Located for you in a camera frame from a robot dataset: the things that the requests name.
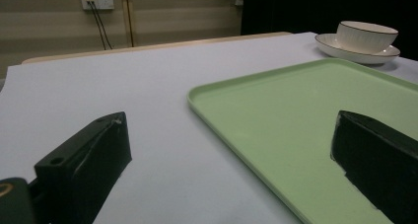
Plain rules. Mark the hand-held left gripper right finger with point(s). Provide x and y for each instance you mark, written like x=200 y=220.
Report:
x=378 y=158

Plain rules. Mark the white plate with dark rim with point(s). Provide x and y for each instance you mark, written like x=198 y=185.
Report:
x=335 y=48

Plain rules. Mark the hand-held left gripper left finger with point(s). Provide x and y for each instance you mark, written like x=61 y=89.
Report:
x=85 y=161

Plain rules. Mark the white wall switch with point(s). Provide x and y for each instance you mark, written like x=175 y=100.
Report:
x=239 y=1

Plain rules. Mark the white wall power socket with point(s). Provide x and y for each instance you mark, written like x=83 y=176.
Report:
x=97 y=2

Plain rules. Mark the white ribbed bowl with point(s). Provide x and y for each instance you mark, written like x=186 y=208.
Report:
x=364 y=36

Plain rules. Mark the light green plastic tray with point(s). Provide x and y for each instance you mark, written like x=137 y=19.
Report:
x=295 y=125

